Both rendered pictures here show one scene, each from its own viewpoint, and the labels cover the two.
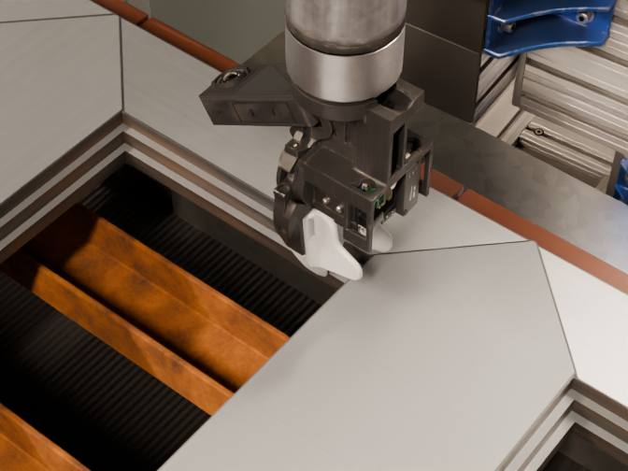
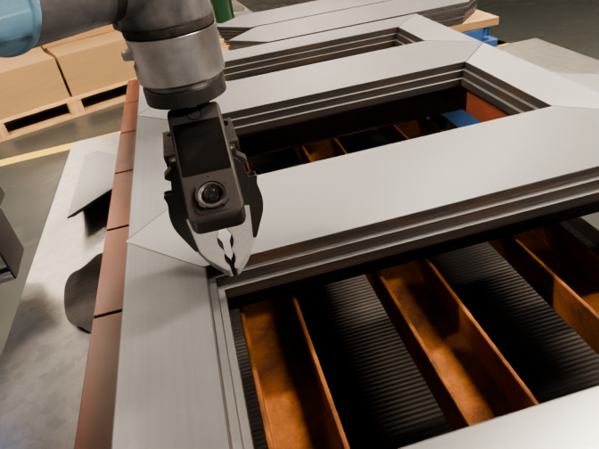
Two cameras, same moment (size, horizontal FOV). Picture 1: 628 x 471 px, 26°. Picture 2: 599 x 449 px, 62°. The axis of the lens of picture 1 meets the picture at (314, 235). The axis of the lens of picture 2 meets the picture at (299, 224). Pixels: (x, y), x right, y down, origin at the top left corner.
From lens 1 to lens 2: 1.09 m
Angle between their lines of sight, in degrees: 89
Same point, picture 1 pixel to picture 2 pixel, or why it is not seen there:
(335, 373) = (286, 222)
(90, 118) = not seen: outside the picture
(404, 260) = (192, 257)
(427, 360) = not seen: hidden behind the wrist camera
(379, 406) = (282, 204)
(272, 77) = (199, 152)
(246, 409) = (343, 223)
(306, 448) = (329, 200)
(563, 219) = (22, 412)
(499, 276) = (163, 232)
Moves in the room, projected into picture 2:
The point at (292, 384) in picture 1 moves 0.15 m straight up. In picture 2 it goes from (311, 224) to (294, 105)
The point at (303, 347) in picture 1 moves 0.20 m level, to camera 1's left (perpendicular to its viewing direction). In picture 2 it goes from (289, 238) to (455, 298)
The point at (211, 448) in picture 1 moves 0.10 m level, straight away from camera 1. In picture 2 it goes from (373, 214) to (337, 265)
